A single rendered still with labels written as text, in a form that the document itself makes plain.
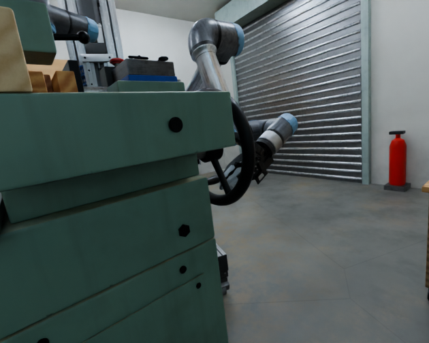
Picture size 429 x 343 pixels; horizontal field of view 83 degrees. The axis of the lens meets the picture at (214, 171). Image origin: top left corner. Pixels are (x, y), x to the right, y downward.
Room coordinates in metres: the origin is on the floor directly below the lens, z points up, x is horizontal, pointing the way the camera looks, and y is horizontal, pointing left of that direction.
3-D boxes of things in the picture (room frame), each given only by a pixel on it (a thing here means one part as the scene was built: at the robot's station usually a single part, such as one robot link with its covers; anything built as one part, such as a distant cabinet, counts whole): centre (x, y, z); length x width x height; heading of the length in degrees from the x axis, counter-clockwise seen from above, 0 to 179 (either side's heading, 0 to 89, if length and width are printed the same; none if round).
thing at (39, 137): (0.47, 0.20, 0.87); 0.61 x 0.30 x 0.06; 38
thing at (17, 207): (0.43, 0.23, 0.82); 0.40 x 0.21 x 0.04; 38
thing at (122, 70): (0.53, 0.14, 0.99); 0.13 x 0.11 x 0.06; 38
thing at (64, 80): (0.40, 0.24, 0.92); 0.25 x 0.02 x 0.05; 38
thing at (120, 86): (0.53, 0.13, 0.91); 0.15 x 0.14 x 0.09; 38
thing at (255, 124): (0.90, -0.17, 0.83); 0.11 x 0.11 x 0.08; 36
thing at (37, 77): (0.49, 0.35, 0.92); 0.59 x 0.02 x 0.04; 38
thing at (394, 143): (2.42, -1.88, 0.30); 0.19 x 0.18 x 0.60; 125
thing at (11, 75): (0.40, 0.30, 0.92); 0.60 x 0.02 x 0.05; 38
